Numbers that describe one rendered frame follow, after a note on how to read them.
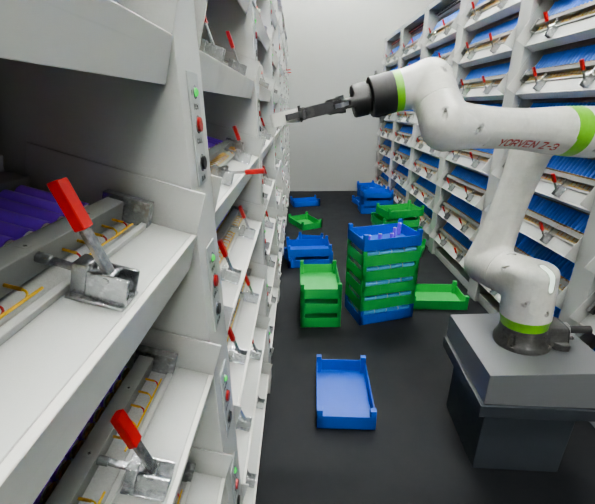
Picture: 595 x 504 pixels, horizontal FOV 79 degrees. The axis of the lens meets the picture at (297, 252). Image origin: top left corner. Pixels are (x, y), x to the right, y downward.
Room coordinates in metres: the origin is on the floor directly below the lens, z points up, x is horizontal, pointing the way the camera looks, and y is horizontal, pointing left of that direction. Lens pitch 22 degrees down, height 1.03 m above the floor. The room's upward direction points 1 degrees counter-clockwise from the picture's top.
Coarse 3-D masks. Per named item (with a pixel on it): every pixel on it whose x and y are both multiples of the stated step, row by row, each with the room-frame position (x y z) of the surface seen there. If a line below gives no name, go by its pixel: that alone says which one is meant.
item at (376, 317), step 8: (352, 312) 1.64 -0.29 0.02; (360, 312) 1.56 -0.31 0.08; (384, 312) 1.59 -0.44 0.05; (392, 312) 1.60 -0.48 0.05; (400, 312) 1.61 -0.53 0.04; (408, 312) 1.62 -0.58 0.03; (360, 320) 1.56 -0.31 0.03; (368, 320) 1.57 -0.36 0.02; (376, 320) 1.58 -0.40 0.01; (384, 320) 1.59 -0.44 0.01
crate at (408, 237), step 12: (348, 228) 1.74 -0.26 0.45; (360, 228) 1.76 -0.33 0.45; (372, 228) 1.78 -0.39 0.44; (384, 228) 1.80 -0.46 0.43; (408, 228) 1.75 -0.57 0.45; (360, 240) 1.60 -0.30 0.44; (372, 240) 1.56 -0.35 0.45; (384, 240) 1.58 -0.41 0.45; (396, 240) 1.60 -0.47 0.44; (408, 240) 1.61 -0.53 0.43; (420, 240) 1.63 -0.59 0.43
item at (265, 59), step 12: (264, 0) 1.80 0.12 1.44; (264, 12) 1.80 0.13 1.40; (264, 24) 1.80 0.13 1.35; (264, 48) 1.80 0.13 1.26; (264, 60) 1.80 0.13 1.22; (264, 72) 1.80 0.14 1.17; (264, 108) 1.80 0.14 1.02; (264, 120) 1.80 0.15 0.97; (276, 228) 1.80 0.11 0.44; (276, 240) 1.79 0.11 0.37; (276, 264) 1.80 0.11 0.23; (276, 276) 1.80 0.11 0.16
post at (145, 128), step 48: (192, 0) 0.48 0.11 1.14; (192, 48) 0.46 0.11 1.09; (0, 96) 0.40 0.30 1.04; (48, 96) 0.40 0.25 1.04; (96, 96) 0.40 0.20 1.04; (144, 96) 0.40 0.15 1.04; (0, 144) 0.40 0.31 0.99; (48, 144) 0.40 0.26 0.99; (96, 144) 0.40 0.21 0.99; (144, 144) 0.40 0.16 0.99; (192, 144) 0.42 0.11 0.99; (192, 288) 0.40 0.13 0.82; (192, 336) 0.40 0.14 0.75; (240, 480) 0.49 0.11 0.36
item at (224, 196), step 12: (216, 132) 1.09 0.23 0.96; (228, 132) 1.09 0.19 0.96; (252, 144) 1.09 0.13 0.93; (252, 156) 1.06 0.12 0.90; (228, 168) 0.81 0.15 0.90; (240, 168) 0.84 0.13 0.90; (252, 168) 0.97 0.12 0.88; (216, 180) 0.49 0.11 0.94; (240, 180) 0.74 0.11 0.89; (216, 192) 0.49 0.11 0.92; (228, 192) 0.61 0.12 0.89; (240, 192) 0.80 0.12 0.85; (216, 204) 0.49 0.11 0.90; (228, 204) 0.63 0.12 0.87; (216, 216) 0.51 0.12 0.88; (216, 228) 0.54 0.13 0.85
